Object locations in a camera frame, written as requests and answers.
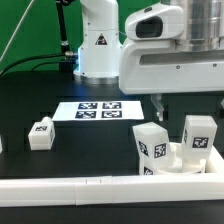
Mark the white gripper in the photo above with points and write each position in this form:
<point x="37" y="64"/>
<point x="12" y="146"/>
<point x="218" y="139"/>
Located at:
<point x="153" y="67"/>

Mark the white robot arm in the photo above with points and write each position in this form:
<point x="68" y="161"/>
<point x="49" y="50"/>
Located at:
<point x="100" y="53"/>

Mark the white marker sheet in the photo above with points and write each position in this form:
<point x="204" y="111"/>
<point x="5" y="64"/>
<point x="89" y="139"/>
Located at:
<point x="102" y="110"/>

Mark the white L-shaped fence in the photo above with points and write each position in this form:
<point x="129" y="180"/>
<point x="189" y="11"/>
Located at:
<point x="118" y="189"/>

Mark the thin white rod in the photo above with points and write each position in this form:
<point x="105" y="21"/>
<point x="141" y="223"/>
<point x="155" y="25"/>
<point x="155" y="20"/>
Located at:
<point x="12" y="37"/>

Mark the white part left edge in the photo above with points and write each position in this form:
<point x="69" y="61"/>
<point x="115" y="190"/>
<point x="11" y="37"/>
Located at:
<point x="1" y="147"/>

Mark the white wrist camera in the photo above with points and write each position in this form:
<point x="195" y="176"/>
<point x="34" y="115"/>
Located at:
<point x="155" y="22"/>

